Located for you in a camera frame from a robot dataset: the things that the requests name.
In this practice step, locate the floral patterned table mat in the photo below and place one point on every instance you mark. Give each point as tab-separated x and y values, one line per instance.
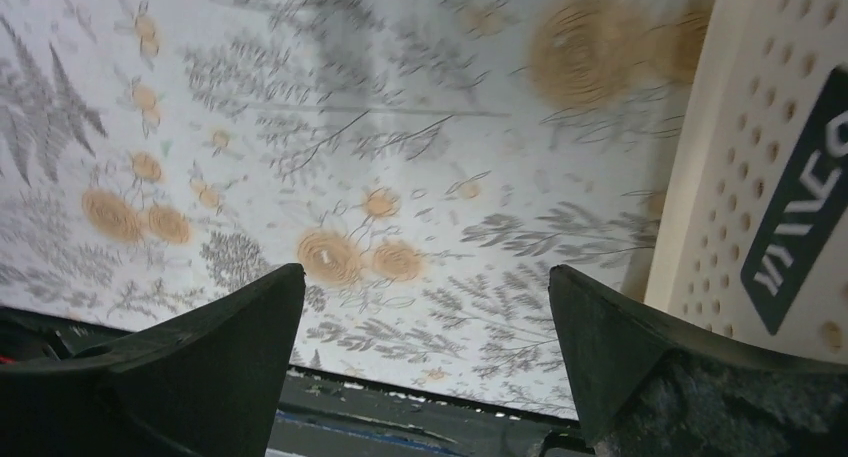
427	162

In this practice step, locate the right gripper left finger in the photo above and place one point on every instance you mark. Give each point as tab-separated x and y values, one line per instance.
205	383

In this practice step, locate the cream perforated plastic basket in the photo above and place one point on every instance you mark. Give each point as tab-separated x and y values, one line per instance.
753	237

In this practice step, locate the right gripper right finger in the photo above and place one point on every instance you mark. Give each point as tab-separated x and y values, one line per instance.
645	383

